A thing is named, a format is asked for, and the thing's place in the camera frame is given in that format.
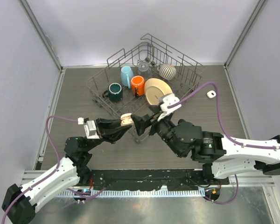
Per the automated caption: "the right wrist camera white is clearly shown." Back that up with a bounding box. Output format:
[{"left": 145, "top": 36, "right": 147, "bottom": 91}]
[{"left": 157, "top": 93, "right": 182, "bottom": 121}]

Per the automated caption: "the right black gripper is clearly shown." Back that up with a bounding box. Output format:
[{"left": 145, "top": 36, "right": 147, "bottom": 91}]
[{"left": 131, "top": 105, "right": 183, "bottom": 157}]

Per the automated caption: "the aluminium frame post left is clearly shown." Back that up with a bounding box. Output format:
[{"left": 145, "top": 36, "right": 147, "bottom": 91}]
[{"left": 18, "top": 0, "right": 63, "bottom": 71}]

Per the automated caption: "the beige plate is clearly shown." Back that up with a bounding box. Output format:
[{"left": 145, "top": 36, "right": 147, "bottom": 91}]
[{"left": 145, "top": 78, "right": 173, "bottom": 105}]

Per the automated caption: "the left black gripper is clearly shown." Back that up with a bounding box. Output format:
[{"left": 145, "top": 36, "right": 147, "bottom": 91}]
[{"left": 84, "top": 118, "right": 131, "bottom": 153}]

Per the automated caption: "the striped ceramic mug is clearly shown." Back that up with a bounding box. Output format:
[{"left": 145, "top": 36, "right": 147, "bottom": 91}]
[{"left": 157, "top": 64, "right": 177, "bottom": 81}]

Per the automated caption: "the light blue mug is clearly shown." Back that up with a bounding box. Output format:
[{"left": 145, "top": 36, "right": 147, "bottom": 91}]
[{"left": 121, "top": 66, "right": 134, "bottom": 89}]

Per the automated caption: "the dark green mug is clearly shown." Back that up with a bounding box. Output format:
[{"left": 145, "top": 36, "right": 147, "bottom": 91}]
[{"left": 102, "top": 83, "right": 123, "bottom": 103}]

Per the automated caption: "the aluminium frame rail front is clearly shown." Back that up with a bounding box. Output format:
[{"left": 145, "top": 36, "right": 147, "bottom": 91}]
[{"left": 20, "top": 170, "right": 275, "bottom": 187}]

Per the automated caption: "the purple cable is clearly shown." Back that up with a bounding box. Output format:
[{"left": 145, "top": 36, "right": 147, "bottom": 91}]
[
  {"left": 1, "top": 115, "right": 84, "bottom": 224},
  {"left": 168, "top": 81, "right": 280, "bottom": 205}
]

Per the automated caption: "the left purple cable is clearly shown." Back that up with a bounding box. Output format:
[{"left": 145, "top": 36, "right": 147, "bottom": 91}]
[{"left": 1, "top": 115, "right": 84, "bottom": 224}]

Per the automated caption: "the aluminium frame post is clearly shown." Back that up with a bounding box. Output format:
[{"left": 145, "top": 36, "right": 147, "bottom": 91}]
[
  {"left": 18, "top": 0, "right": 63, "bottom": 71},
  {"left": 224, "top": 0, "right": 268, "bottom": 69}
]

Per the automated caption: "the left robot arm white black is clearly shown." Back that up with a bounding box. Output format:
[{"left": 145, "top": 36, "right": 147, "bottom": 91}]
[{"left": 1, "top": 114, "right": 133, "bottom": 224}]

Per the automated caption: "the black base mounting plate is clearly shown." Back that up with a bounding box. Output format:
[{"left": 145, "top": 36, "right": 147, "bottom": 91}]
[{"left": 78, "top": 169, "right": 230, "bottom": 191}]

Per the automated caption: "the orange mug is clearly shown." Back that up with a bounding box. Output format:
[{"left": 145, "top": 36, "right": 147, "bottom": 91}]
[{"left": 130, "top": 76, "right": 145, "bottom": 98}]

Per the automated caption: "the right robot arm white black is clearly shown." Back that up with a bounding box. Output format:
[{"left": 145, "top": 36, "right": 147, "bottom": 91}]
[{"left": 131, "top": 105, "right": 280, "bottom": 184}]

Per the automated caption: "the aluminium frame post right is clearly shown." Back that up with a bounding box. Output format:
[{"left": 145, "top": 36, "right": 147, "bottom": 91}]
[{"left": 224, "top": 0, "right": 268, "bottom": 69}]

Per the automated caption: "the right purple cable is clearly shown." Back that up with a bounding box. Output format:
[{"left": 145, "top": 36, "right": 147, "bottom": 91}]
[{"left": 168, "top": 81, "right": 280, "bottom": 205}]

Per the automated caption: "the white earbud charging case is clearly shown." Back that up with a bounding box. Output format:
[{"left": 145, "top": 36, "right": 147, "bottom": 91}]
[{"left": 206, "top": 91, "right": 217, "bottom": 99}]

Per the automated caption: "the grey wire dish rack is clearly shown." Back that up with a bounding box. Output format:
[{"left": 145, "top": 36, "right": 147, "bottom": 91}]
[{"left": 86, "top": 33, "right": 206, "bottom": 144}]

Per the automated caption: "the white slotted cable duct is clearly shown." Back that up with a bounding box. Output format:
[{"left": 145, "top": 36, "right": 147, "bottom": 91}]
[{"left": 56, "top": 189, "right": 205, "bottom": 198}]

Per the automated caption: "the clear glass cup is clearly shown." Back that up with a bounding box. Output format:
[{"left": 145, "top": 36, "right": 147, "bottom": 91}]
[{"left": 137, "top": 61, "right": 152, "bottom": 80}]

